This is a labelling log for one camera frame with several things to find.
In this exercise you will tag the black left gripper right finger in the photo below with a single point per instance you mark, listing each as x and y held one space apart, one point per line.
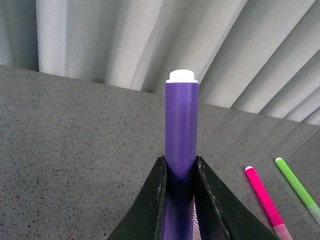
220 214

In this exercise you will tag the green highlighter pen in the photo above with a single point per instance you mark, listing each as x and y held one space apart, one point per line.
300 190

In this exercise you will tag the pink mesh pen cup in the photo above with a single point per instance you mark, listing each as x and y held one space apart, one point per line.
196 235

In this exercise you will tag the white pleated curtain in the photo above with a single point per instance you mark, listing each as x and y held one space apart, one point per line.
258 56

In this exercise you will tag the pink highlighter pen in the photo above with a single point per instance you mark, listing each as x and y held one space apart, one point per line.
267 204

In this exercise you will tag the purple highlighter pen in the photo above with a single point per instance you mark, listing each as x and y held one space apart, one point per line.
181 122

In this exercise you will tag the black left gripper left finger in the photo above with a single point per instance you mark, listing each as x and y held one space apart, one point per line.
145 219

